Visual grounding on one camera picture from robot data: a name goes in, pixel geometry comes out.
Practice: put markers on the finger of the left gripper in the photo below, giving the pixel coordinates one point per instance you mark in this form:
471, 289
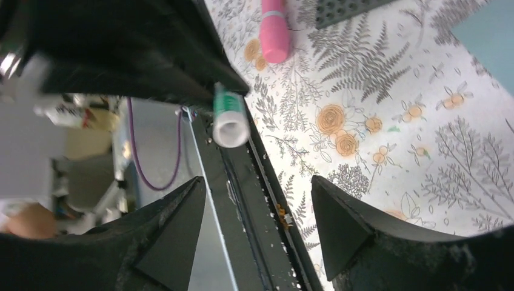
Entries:
166, 51

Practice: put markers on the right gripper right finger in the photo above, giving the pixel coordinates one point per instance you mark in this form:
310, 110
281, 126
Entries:
364, 248

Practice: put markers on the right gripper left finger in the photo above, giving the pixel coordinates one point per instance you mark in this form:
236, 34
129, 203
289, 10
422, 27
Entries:
152, 248

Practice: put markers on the green white glue stick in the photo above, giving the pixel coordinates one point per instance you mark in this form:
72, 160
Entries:
230, 122

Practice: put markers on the light blue envelope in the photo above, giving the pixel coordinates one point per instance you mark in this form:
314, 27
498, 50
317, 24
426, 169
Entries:
488, 35

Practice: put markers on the person hand in background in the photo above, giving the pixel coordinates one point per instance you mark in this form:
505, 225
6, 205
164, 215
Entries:
33, 222

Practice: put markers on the floral table mat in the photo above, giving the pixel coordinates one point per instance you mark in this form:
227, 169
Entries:
388, 106

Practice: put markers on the grey lego baseplate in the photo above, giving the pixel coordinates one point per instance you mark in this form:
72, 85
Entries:
330, 12

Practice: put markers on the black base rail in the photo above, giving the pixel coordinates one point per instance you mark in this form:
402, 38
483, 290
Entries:
250, 209

